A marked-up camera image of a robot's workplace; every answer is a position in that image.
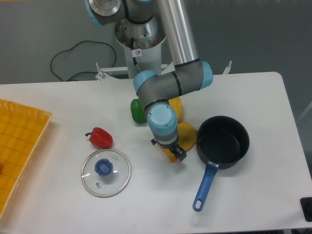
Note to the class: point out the yellow toy bell pepper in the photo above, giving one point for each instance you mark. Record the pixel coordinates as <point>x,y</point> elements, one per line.
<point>176,104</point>

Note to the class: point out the green toy bell pepper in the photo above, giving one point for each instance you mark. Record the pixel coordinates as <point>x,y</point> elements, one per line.
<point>137,112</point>

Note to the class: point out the red toy bell pepper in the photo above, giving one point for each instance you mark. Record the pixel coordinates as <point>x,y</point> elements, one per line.
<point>100,138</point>

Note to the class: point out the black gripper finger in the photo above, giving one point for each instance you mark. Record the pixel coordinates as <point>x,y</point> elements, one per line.
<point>178,152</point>

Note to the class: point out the black object at table edge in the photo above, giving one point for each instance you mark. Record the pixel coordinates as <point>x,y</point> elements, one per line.
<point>306,204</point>

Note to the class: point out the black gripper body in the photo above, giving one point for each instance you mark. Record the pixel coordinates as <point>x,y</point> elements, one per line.
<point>167,141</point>

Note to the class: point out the yellow plastic basket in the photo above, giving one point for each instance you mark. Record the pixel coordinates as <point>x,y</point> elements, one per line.
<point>21,129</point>

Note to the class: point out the glass lid with blue knob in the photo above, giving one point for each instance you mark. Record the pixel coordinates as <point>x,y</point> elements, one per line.
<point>106,173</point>

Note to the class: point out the black saucepan with blue handle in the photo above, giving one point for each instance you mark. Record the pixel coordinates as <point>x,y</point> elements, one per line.
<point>222,142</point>

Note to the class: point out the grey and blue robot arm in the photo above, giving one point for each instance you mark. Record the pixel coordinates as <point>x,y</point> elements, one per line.
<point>162,58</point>

